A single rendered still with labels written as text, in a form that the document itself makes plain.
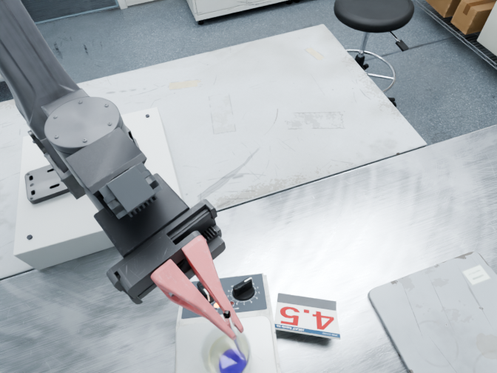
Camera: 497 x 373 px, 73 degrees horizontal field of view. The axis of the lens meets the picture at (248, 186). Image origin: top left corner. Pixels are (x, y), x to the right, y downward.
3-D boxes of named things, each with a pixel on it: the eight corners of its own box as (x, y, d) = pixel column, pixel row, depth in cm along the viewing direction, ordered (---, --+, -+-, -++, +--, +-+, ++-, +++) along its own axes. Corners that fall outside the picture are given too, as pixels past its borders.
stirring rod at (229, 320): (237, 351, 40) (220, 314, 23) (239, 347, 40) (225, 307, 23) (241, 354, 40) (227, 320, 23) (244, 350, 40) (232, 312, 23)
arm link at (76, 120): (153, 112, 27) (85, 46, 32) (48, 168, 23) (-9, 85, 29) (177, 192, 36) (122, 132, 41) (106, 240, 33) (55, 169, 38)
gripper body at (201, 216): (219, 209, 29) (170, 160, 32) (115, 290, 25) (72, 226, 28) (225, 240, 34) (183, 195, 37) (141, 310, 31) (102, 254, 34)
